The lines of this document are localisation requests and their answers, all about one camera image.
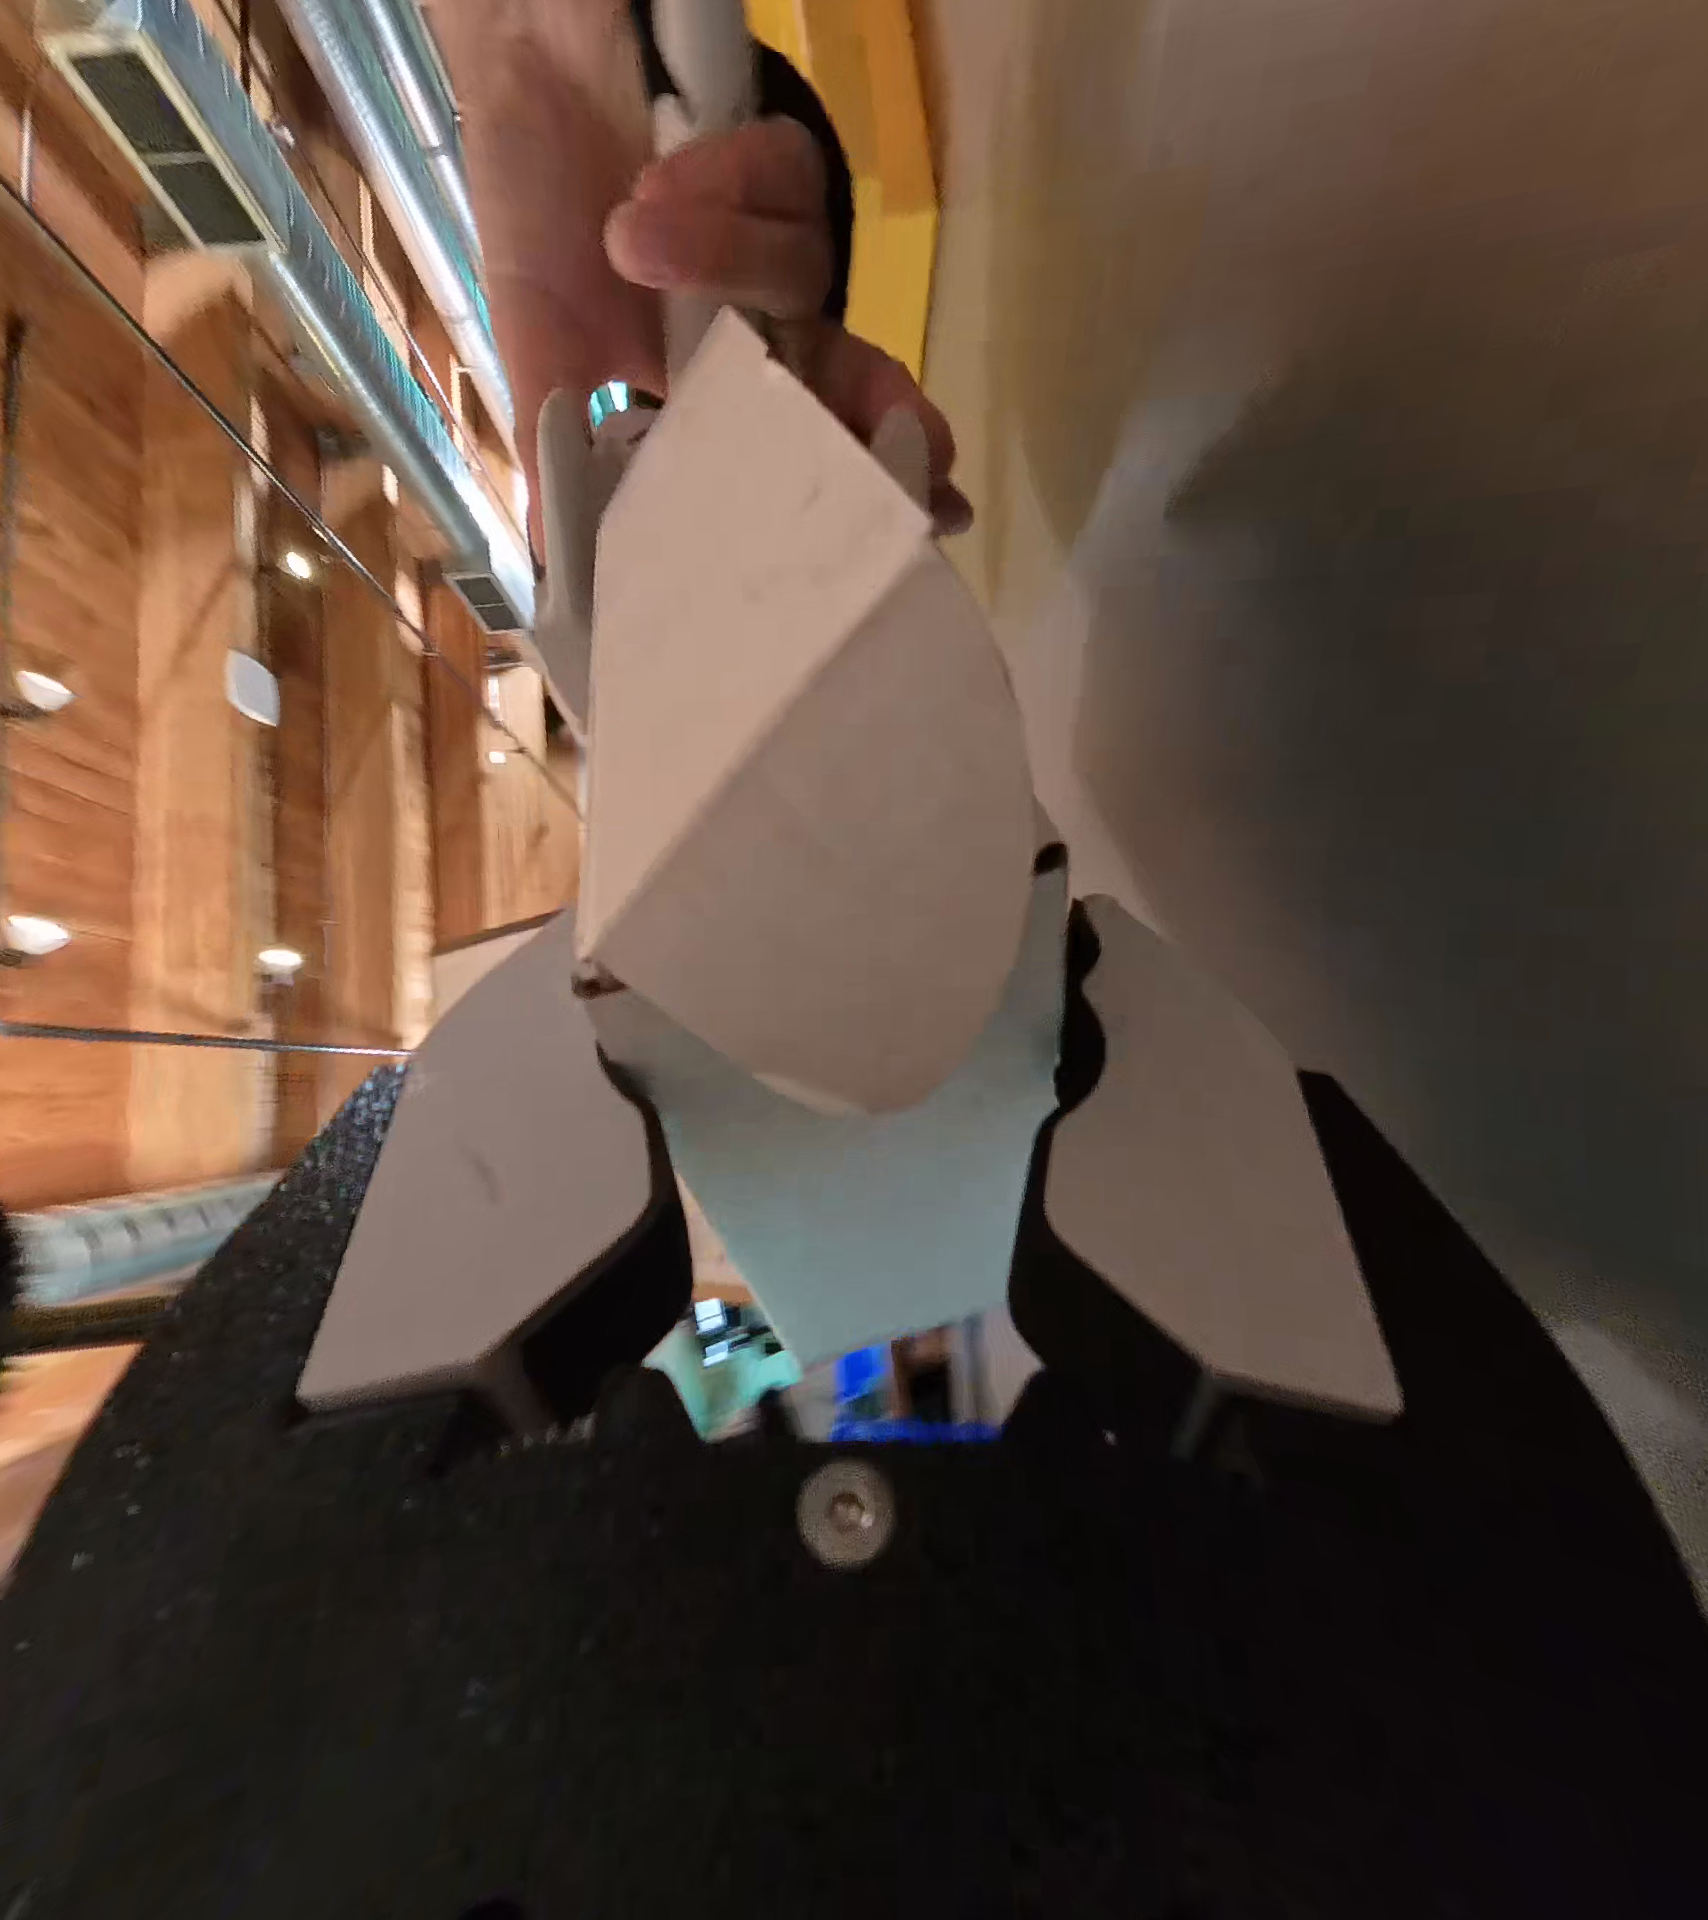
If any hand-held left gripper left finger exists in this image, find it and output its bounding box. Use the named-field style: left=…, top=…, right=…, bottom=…
left=296, top=911, right=697, bottom=1433

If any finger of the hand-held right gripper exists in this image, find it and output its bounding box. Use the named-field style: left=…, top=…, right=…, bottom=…
left=533, top=382, right=664, bottom=740

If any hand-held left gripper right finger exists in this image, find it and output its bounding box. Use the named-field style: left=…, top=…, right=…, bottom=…
left=1006, top=896, right=1405, bottom=1449

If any yellow plastic bin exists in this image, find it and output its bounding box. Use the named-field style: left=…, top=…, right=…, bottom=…
left=746, top=0, right=946, bottom=384

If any white cardboard mailer box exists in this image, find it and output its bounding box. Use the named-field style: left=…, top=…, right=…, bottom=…
left=572, top=304, right=1070, bottom=1361

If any person's right hand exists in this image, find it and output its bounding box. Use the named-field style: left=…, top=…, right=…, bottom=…
left=447, top=0, right=976, bottom=542

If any rectangular air vent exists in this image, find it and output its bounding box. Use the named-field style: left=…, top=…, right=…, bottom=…
left=39, top=0, right=290, bottom=259

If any silver ventilation duct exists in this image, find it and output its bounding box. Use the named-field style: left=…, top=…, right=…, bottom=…
left=267, top=0, right=543, bottom=635
left=9, top=1174, right=284, bottom=1304

